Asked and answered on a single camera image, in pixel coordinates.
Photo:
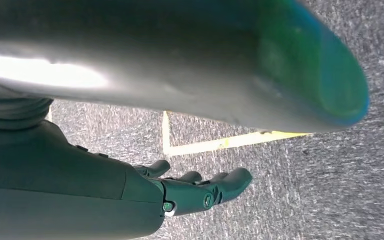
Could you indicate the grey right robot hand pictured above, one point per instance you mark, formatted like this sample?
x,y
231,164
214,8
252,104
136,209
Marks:
x,y
62,198

